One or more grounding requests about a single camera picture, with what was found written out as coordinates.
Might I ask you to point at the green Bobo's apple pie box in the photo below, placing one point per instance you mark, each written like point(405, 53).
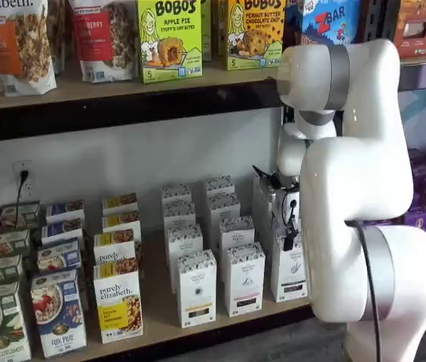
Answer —
point(169, 41)
point(206, 30)

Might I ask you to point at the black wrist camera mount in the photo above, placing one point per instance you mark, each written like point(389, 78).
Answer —
point(269, 177)

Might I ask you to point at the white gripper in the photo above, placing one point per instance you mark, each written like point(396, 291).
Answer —
point(285, 194)

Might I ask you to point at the white wall outlet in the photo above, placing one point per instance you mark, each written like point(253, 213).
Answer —
point(23, 166)

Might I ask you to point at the granola bag brown clusters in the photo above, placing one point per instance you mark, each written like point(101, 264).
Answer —
point(57, 34)

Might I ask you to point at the brown wooden shelf board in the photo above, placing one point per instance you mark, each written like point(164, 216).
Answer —
point(160, 332)

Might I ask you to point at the white tea box green strip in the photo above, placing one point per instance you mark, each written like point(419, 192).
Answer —
point(263, 211)
point(292, 275)

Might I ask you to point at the blue flax oatmeal box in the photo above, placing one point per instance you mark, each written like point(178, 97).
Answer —
point(62, 228)
point(58, 316)
point(63, 209)
point(60, 254)

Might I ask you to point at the white tea box pink strip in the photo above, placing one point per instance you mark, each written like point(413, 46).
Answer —
point(237, 232)
point(218, 184)
point(223, 205)
point(246, 283)

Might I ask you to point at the brown orange snack box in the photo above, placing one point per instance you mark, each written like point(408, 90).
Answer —
point(416, 26)

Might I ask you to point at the purely elizabeth yellow label box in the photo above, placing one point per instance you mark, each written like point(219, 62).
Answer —
point(118, 301)
point(114, 249)
point(119, 201)
point(122, 222)

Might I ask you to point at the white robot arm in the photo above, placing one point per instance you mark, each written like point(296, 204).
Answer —
point(359, 169)

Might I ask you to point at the white tea box yellow strip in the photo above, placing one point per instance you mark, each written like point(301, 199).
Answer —
point(176, 192)
point(197, 290)
point(178, 213)
point(184, 241)

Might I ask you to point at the yellow Bobo's peanut butter box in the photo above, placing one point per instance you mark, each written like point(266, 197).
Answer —
point(256, 35)

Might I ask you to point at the wooden shelf board with snacks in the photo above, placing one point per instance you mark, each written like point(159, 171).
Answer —
point(122, 88)

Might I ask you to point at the blue Zbar box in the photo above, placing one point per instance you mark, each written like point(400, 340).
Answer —
point(329, 22)

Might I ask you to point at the orange label granola bag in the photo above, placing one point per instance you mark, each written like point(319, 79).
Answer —
point(16, 45)

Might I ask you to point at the red berry granola bag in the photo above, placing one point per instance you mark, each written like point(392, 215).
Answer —
point(103, 41)

